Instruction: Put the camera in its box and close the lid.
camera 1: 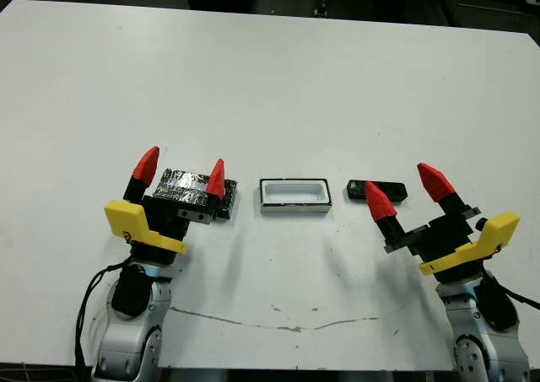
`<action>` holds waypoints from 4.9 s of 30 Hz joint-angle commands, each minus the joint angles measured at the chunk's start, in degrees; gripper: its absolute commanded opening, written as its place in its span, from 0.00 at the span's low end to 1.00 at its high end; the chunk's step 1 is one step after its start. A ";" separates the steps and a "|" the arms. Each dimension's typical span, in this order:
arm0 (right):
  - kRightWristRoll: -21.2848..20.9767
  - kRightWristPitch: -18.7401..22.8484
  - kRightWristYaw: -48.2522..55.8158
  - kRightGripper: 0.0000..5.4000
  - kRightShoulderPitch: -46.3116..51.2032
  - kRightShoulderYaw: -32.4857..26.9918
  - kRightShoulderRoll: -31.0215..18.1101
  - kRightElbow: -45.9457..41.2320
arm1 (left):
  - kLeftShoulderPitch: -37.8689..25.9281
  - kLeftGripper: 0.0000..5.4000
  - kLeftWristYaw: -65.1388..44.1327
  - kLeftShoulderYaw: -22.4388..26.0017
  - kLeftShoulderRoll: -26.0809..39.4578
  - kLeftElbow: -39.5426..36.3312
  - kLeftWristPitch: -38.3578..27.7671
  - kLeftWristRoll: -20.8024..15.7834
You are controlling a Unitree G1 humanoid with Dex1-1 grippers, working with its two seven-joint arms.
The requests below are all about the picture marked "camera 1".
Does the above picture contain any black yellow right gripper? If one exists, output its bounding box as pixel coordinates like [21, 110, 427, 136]
[364, 162, 521, 285]

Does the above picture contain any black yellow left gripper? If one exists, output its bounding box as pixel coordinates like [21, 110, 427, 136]
[103, 146, 227, 268]

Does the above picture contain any black glossy box lid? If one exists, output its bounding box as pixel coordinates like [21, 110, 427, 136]
[150, 167, 238, 221]

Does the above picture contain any black slim camera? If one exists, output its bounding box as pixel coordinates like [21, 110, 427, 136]
[346, 179, 409, 203]

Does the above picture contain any white box base tray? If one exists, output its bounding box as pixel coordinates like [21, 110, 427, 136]
[258, 177, 334, 215]

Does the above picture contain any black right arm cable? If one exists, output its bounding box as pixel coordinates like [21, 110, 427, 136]
[483, 267, 540, 309]

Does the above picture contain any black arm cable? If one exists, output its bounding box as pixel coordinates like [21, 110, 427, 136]
[74, 259, 140, 373]
[483, 267, 540, 309]

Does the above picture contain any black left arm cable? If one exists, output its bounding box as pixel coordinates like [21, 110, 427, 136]
[74, 259, 140, 373]

